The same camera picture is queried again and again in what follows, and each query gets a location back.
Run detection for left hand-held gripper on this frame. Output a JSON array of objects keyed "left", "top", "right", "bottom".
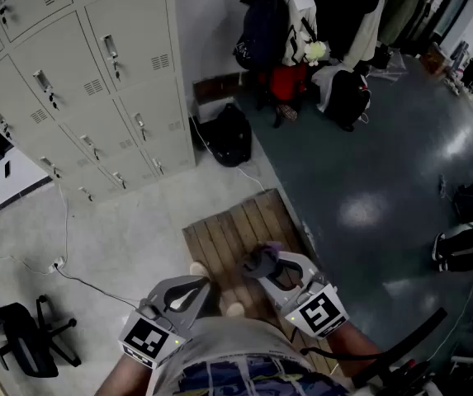
[{"left": 118, "top": 274, "right": 213, "bottom": 369}]

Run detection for dark grey wiping cloth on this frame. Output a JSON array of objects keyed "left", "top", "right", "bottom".
[{"left": 240, "top": 243, "right": 281, "bottom": 281}]

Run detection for person's printed white shirt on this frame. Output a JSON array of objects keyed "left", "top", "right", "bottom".
[{"left": 144, "top": 315, "right": 352, "bottom": 396}]

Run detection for long white cable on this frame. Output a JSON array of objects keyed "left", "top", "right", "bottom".
[{"left": 189, "top": 115, "right": 268, "bottom": 193}]

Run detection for person's left forearm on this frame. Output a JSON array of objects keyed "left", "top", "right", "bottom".
[{"left": 93, "top": 351, "right": 157, "bottom": 396}]

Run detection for white power cable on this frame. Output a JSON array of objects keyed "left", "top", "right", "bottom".
[{"left": 56, "top": 182, "right": 71, "bottom": 263}]

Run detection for grey metal locker cabinet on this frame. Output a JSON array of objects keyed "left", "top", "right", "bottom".
[{"left": 0, "top": 0, "right": 198, "bottom": 204}]

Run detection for person's right forearm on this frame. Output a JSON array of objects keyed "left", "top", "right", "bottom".
[{"left": 322, "top": 318, "right": 385, "bottom": 362}]

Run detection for black shoulder strap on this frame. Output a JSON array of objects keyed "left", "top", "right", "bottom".
[{"left": 351, "top": 307, "right": 448, "bottom": 389}]

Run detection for black chest-mounted device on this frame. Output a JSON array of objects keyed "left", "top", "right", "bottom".
[{"left": 380, "top": 359, "right": 439, "bottom": 396}]

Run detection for olive coat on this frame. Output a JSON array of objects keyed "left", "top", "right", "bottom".
[{"left": 378, "top": 0, "right": 425, "bottom": 45}]

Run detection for wooden floor pallet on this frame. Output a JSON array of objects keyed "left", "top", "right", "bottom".
[{"left": 181, "top": 187, "right": 347, "bottom": 381}]

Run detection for pale green plush toy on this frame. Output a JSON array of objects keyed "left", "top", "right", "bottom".
[{"left": 304, "top": 40, "right": 329, "bottom": 64}]

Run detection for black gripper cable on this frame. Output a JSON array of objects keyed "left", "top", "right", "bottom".
[{"left": 289, "top": 328, "right": 384, "bottom": 362}]

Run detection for black and red bag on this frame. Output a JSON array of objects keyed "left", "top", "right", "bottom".
[{"left": 452, "top": 179, "right": 473, "bottom": 227}]

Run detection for brown and white box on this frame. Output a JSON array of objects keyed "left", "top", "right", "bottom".
[{"left": 192, "top": 72, "right": 242, "bottom": 125}]

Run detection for white plastic bag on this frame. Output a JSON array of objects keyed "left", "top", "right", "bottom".
[{"left": 310, "top": 64, "right": 344, "bottom": 114}]

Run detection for navy bag with white print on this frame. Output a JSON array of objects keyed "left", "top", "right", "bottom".
[{"left": 234, "top": 0, "right": 289, "bottom": 72}]

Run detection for black hanging coat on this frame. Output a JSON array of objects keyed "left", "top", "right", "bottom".
[{"left": 314, "top": 0, "right": 388, "bottom": 59}]

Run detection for black floor cable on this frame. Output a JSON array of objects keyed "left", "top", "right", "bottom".
[{"left": 54, "top": 264, "right": 142, "bottom": 309}]

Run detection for person's left shoe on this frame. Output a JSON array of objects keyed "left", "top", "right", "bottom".
[{"left": 189, "top": 261, "right": 211, "bottom": 280}]

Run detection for black office chair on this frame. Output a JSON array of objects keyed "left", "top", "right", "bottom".
[{"left": 0, "top": 295, "right": 83, "bottom": 379}]

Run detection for grey metal locker door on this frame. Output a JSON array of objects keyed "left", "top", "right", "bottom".
[{"left": 83, "top": 0, "right": 178, "bottom": 93}]

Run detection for black backpack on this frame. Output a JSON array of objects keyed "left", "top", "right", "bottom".
[{"left": 210, "top": 102, "right": 254, "bottom": 168}]

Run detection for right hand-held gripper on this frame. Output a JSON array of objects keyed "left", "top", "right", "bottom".
[{"left": 258, "top": 240, "right": 351, "bottom": 342}]

